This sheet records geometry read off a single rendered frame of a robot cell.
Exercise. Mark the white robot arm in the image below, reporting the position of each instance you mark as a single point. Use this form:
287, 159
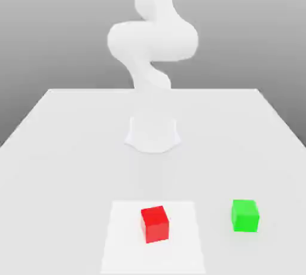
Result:
153, 40

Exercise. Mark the small green cube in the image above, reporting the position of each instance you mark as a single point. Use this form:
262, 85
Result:
245, 216

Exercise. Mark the small red cube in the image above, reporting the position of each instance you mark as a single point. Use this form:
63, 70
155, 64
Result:
155, 224

